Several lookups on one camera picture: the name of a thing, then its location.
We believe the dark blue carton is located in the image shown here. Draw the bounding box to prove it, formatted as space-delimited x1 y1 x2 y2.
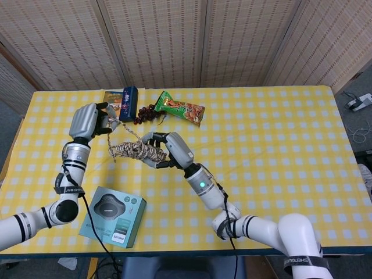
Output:
119 86 139 123

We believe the crumpled grey paper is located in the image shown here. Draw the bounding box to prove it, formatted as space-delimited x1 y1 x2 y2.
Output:
57 257 78 271

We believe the white floor power strip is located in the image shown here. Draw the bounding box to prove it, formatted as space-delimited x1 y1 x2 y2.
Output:
344 92 372 113

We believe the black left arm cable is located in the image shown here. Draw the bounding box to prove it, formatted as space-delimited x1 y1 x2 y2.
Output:
78 191 123 279

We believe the green snack bag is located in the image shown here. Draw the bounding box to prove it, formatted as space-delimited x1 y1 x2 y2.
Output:
153 90 206 128

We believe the black floor object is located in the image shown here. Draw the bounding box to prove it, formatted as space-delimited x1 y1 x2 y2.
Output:
356 149 372 166

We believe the dark red grape bunch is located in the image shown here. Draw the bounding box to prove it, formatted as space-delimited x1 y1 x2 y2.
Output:
133 103 168 126

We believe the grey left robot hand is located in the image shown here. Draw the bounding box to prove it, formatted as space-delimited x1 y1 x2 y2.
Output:
69 102 120 140

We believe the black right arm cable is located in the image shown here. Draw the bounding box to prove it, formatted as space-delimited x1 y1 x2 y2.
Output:
216 180 241 279

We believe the white crumpled fabric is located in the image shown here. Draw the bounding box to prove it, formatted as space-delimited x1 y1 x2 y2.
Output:
359 164 372 201

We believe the teal Philips product box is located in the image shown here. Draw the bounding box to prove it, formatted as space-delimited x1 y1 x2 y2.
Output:
78 186 147 249

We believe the speckled beige rope bundle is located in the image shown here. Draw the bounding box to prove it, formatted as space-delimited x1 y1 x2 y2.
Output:
106 115 168 163

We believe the woven folding screen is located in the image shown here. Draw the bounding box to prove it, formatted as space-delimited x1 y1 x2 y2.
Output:
0 0 372 116

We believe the blue padded seat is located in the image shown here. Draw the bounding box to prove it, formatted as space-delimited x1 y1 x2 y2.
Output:
121 255 246 279

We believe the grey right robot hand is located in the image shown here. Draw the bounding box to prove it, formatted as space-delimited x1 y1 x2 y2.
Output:
141 131 195 170

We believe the thin white floor cable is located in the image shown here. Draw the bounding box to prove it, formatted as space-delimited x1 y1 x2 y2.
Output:
351 119 372 143

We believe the flat orange picture box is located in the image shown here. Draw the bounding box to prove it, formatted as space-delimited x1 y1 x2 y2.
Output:
103 91 123 113

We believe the yellow checkered tablecloth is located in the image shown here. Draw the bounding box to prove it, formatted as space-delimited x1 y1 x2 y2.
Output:
0 85 372 256

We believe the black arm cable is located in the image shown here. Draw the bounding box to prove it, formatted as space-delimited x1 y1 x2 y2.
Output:
78 191 123 279
216 180 241 279

